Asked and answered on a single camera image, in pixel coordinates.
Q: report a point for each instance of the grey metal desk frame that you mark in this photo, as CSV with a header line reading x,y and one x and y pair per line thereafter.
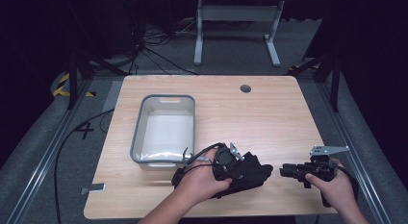
x,y
237,13

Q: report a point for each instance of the grey plastic bin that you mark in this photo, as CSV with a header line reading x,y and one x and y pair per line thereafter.
x,y
166,131

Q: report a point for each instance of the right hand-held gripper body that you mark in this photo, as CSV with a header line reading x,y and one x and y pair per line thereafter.
x,y
320,168

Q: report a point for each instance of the black metal stand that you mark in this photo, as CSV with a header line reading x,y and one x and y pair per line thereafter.
x,y
335,86
73,79

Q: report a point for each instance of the person's right hand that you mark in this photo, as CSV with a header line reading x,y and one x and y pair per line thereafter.
x,y
340,192

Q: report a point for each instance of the grey metal bracket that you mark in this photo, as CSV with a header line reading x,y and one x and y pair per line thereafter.
x,y
94,187

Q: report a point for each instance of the yellow black hazard tape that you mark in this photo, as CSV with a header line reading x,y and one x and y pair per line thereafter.
x,y
61,86

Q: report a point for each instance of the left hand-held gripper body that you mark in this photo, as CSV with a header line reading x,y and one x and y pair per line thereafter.
x,y
224,160

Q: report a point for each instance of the person's left hand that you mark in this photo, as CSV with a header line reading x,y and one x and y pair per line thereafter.
x,y
200,182

